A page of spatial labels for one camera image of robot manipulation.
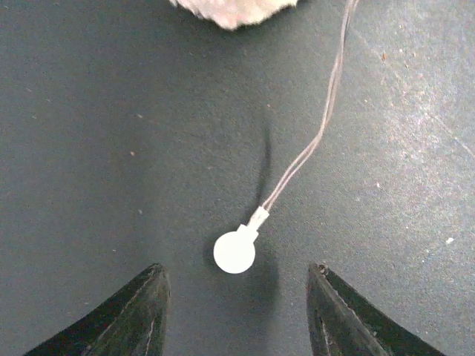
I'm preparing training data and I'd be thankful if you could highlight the small green christmas tree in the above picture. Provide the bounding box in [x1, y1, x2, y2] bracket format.
[169, 0, 298, 31]

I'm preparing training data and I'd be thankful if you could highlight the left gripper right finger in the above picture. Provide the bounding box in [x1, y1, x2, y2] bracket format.
[307, 263, 443, 356]

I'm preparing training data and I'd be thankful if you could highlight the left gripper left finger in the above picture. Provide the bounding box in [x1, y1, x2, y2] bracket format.
[25, 263, 170, 356]

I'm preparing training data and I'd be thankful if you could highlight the string light with white balls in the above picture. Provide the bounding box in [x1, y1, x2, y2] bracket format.
[212, 1, 359, 274]

